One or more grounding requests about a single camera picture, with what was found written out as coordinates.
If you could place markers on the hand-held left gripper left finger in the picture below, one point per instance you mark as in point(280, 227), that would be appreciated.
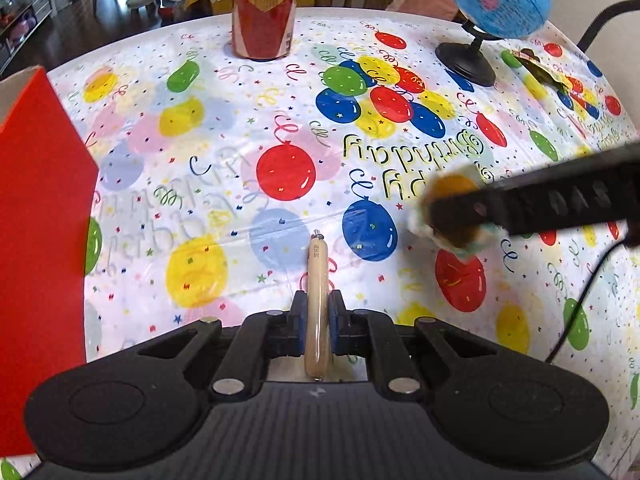
point(299, 322)

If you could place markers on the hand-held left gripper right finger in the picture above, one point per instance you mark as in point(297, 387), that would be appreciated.
point(336, 322)

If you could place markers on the blue globe on black stand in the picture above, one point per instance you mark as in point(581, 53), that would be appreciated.
point(500, 0)

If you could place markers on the balloon print tablecloth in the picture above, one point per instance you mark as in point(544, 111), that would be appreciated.
point(200, 160)

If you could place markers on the storage shelf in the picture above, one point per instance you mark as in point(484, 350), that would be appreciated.
point(20, 15)

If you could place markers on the clear brown round candy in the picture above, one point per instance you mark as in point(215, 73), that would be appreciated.
point(452, 184)

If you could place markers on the gold wrapped candy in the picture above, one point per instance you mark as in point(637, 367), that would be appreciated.
point(540, 67)

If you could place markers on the red and gold snack canister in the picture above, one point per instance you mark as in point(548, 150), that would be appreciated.
point(265, 20)

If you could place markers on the wooden stool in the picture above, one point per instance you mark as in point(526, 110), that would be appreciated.
point(142, 0)

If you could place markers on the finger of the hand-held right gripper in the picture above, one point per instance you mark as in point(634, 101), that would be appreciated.
point(550, 195)

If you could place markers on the red and white cardboard box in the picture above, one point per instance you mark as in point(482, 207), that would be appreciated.
point(40, 235)

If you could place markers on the beige sausage stick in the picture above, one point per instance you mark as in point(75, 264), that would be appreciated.
point(318, 280)

